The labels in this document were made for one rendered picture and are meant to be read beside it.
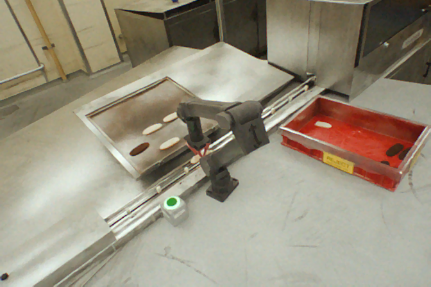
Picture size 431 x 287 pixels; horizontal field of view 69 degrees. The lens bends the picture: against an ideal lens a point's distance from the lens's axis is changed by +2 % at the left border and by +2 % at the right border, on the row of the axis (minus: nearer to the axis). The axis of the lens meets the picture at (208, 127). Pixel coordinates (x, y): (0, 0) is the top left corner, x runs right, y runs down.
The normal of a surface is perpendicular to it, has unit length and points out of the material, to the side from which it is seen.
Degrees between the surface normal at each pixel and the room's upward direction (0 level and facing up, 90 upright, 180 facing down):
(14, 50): 90
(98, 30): 90
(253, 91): 10
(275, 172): 0
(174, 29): 90
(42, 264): 0
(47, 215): 0
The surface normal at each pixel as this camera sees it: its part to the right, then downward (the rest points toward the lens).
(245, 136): 0.40, 0.08
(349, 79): -0.74, 0.47
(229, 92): -0.03, -0.73
